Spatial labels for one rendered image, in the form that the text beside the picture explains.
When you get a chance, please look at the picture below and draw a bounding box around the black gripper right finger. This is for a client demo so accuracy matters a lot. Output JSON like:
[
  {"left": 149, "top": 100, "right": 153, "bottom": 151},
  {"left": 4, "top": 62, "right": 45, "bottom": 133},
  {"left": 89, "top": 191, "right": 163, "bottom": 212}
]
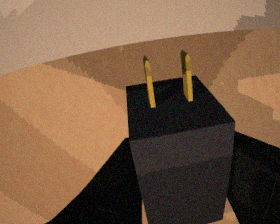
[{"left": 226, "top": 131, "right": 280, "bottom": 224}]

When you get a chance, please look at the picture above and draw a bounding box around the black two-prong plug charger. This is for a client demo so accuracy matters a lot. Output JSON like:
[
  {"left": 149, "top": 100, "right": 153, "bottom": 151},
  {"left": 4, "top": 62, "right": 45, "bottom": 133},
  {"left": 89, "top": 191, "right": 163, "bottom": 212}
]
[{"left": 126, "top": 49, "right": 235, "bottom": 224}]

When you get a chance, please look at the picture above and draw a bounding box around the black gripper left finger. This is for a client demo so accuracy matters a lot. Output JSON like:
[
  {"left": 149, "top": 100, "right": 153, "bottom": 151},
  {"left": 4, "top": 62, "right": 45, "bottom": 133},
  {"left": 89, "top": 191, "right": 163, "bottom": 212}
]
[{"left": 44, "top": 137, "right": 142, "bottom": 224}]

